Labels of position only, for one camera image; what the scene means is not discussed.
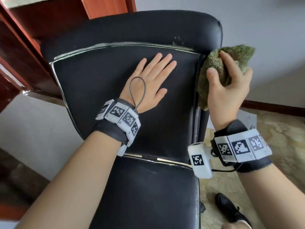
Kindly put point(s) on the person's left hand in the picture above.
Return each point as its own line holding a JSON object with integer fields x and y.
{"x": 147, "y": 85}

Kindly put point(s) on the person's right hand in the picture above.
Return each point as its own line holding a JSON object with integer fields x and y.
{"x": 228, "y": 97}

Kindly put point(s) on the green cleaning cloth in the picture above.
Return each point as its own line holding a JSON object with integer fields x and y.
{"x": 236, "y": 53}

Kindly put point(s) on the black leather chair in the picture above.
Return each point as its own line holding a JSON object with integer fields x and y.
{"x": 119, "y": 198}

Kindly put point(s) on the person's right forearm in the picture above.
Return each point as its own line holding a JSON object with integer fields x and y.
{"x": 281, "y": 198}

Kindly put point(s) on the person's left forearm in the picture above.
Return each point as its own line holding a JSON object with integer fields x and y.
{"x": 71, "y": 188}

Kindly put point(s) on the person's right leg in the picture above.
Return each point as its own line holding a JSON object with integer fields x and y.
{"x": 236, "y": 225}

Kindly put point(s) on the white paper sheet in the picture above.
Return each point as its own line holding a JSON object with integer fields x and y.
{"x": 250, "y": 119}

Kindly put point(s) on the white marker left wristband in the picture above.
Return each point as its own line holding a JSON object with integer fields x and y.
{"x": 119, "y": 116}

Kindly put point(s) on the white marker wristband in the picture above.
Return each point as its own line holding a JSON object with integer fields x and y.
{"x": 240, "y": 147}
{"x": 119, "y": 116}

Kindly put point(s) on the white marker right wristband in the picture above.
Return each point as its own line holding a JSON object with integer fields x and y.
{"x": 240, "y": 147}

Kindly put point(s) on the black shoe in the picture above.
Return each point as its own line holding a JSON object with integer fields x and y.
{"x": 228, "y": 207}

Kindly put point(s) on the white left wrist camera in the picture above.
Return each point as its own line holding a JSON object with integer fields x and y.
{"x": 122, "y": 150}

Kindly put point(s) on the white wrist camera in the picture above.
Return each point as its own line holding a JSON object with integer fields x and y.
{"x": 199, "y": 160}
{"x": 122, "y": 150}

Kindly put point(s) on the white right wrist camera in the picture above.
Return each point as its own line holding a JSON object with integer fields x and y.
{"x": 199, "y": 160}

